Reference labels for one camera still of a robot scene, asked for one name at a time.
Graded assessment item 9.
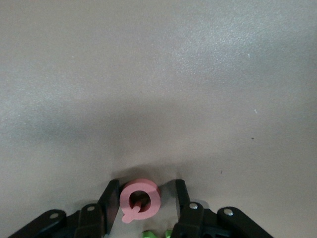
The pink letter Q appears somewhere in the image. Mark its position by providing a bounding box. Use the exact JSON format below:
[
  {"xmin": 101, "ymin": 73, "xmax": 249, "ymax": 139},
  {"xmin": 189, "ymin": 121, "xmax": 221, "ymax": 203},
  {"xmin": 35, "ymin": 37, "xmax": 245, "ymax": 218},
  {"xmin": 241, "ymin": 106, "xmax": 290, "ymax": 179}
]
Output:
[{"xmin": 119, "ymin": 178, "xmax": 161, "ymax": 223}]

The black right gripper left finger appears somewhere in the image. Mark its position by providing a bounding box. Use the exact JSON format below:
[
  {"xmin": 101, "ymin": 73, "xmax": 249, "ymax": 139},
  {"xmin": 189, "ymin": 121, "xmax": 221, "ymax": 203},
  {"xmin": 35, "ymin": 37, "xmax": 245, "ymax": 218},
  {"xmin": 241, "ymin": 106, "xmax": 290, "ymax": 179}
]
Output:
[{"xmin": 7, "ymin": 178, "xmax": 121, "ymax": 238}]

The brown table cover mat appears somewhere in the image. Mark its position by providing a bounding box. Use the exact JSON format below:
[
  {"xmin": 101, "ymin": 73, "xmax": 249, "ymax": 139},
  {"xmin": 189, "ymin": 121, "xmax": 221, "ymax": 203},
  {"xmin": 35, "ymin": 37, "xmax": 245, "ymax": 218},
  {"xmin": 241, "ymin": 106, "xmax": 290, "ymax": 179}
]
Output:
[{"xmin": 0, "ymin": 0, "xmax": 317, "ymax": 238}]

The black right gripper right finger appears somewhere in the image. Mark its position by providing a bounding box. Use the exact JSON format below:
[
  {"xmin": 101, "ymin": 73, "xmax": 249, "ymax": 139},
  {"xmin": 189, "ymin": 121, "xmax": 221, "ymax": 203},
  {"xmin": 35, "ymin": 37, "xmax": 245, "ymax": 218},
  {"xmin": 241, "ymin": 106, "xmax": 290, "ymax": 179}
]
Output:
[{"xmin": 170, "ymin": 178, "xmax": 273, "ymax": 238}]

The green letter N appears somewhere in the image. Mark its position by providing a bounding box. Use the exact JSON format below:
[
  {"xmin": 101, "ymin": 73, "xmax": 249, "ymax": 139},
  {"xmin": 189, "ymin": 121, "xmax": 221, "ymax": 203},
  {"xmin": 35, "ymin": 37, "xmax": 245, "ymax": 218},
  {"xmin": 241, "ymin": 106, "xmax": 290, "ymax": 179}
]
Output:
[{"xmin": 141, "ymin": 229, "xmax": 174, "ymax": 238}]

